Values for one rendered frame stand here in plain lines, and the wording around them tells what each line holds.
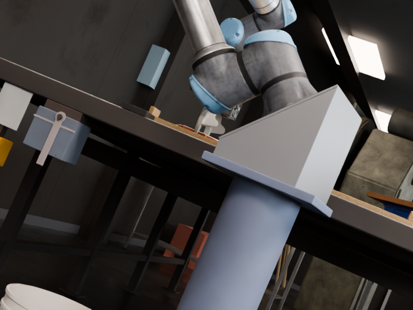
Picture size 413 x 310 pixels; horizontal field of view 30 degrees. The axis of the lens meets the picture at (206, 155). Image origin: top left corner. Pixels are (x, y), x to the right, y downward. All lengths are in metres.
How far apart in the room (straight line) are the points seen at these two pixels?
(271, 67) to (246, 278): 0.49
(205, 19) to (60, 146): 0.59
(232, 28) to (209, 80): 0.39
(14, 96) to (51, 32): 3.65
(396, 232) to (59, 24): 4.37
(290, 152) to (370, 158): 7.65
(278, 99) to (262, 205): 0.25
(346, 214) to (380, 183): 7.11
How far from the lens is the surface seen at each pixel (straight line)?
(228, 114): 2.27
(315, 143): 1.68
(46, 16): 5.86
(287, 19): 2.21
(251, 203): 1.71
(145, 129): 2.14
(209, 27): 1.91
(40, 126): 2.25
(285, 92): 1.77
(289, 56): 1.82
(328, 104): 1.68
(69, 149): 2.21
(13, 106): 2.33
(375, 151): 9.39
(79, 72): 6.46
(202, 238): 8.92
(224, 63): 1.86
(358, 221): 2.01
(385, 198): 2.79
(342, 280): 9.09
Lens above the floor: 0.77
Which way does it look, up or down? 3 degrees up
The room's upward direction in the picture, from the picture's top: 24 degrees clockwise
